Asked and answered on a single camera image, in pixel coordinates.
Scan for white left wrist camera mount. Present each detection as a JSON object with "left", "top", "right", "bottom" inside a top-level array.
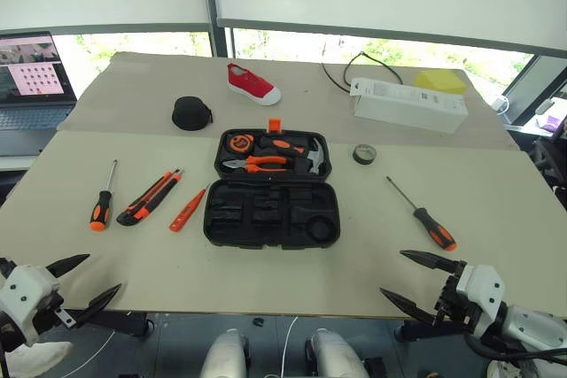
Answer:
[{"left": 0, "top": 264, "right": 64, "bottom": 348}]

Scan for dark side monitor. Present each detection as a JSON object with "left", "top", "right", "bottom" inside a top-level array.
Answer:
[{"left": 501, "top": 54, "right": 567, "bottom": 126}]

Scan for red canvas shoe white sole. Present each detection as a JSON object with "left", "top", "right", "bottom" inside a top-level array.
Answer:
[{"left": 227, "top": 62, "right": 283, "bottom": 107}]

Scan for orange black handle screwdriver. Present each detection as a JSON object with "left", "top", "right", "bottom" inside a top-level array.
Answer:
[
  {"left": 384, "top": 174, "right": 459, "bottom": 253},
  {"left": 89, "top": 158, "right": 120, "bottom": 233}
]

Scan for silver rounded left robot leg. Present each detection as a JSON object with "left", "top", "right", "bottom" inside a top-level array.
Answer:
[{"left": 198, "top": 328, "right": 250, "bottom": 378}]

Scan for white crumpled cloth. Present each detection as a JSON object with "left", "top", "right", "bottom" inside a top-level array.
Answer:
[{"left": 5, "top": 341, "right": 74, "bottom": 378}]

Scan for long white cardboard box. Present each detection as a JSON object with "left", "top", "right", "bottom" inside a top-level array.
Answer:
[{"left": 349, "top": 77, "right": 470, "bottom": 135}]

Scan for orange handled pliers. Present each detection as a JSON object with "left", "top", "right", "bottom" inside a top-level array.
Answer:
[{"left": 221, "top": 155, "right": 299, "bottom": 174}]

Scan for thin black loose cable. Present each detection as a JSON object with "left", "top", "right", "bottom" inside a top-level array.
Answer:
[{"left": 321, "top": 50, "right": 405, "bottom": 96}]

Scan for orange black tape measure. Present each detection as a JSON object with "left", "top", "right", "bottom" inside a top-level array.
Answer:
[{"left": 228, "top": 133, "right": 252, "bottom": 154}]

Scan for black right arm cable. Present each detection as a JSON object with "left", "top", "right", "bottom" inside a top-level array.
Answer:
[{"left": 462, "top": 334, "right": 567, "bottom": 365}]

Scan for black tool case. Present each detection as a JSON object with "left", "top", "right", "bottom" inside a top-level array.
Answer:
[{"left": 202, "top": 119, "right": 341, "bottom": 251}]

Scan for orange voltage tester pen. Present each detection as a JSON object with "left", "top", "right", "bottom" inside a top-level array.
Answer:
[{"left": 168, "top": 183, "right": 210, "bottom": 233}]

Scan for grey window frame post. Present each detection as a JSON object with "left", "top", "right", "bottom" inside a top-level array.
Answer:
[{"left": 198, "top": 0, "right": 236, "bottom": 58}]

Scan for thin white hanging cable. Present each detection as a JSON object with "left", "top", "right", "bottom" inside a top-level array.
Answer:
[{"left": 280, "top": 315, "right": 300, "bottom": 378}]

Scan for silver rounded right robot leg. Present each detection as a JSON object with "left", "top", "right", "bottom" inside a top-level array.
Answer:
[{"left": 305, "top": 328, "right": 369, "bottom": 378}]

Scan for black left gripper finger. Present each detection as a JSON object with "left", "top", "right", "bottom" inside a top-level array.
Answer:
[
  {"left": 45, "top": 253, "right": 91, "bottom": 278},
  {"left": 76, "top": 282, "right": 123, "bottom": 328}
]

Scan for black round zip pouch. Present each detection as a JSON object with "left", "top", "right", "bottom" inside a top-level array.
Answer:
[{"left": 171, "top": 95, "right": 214, "bottom": 133}]

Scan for orange black utility knife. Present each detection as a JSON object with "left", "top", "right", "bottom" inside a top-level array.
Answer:
[{"left": 115, "top": 167, "right": 184, "bottom": 228}]

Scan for black table clamp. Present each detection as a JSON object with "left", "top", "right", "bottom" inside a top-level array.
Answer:
[
  {"left": 393, "top": 320, "right": 467, "bottom": 344},
  {"left": 56, "top": 306, "right": 154, "bottom": 339}
]

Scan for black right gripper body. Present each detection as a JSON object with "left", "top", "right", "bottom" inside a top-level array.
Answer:
[{"left": 433, "top": 262, "right": 471, "bottom": 327}]

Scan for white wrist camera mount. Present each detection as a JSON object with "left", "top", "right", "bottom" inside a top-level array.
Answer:
[
  {"left": 454, "top": 264, "right": 507, "bottom": 339},
  {"left": 0, "top": 264, "right": 64, "bottom": 348}
]

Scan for grey laptop with pink screen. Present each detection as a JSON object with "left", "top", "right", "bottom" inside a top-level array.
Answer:
[{"left": 0, "top": 31, "right": 79, "bottom": 158}]

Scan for claw hammer orange black handle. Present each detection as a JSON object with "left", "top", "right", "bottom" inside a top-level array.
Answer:
[{"left": 259, "top": 135, "right": 330, "bottom": 176}]

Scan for silver rounded robot leg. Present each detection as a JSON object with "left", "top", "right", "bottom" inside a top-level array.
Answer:
[
  {"left": 198, "top": 328, "right": 250, "bottom": 378},
  {"left": 305, "top": 328, "right": 369, "bottom": 378}
]

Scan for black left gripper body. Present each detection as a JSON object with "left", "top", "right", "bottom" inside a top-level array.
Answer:
[{"left": 29, "top": 290, "right": 84, "bottom": 335}]

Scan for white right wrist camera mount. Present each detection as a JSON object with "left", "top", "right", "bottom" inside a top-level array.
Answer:
[{"left": 454, "top": 264, "right": 507, "bottom": 339}]

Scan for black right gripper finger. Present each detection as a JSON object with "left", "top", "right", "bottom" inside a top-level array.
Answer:
[
  {"left": 379, "top": 287, "right": 439, "bottom": 325},
  {"left": 399, "top": 250, "right": 467, "bottom": 274}
]

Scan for dark electrical tape roll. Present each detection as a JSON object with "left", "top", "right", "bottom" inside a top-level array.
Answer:
[{"left": 352, "top": 143, "right": 378, "bottom": 167}]

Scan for yellow sponge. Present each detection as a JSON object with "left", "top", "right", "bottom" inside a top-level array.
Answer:
[{"left": 413, "top": 68, "right": 468, "bottom": 96}]

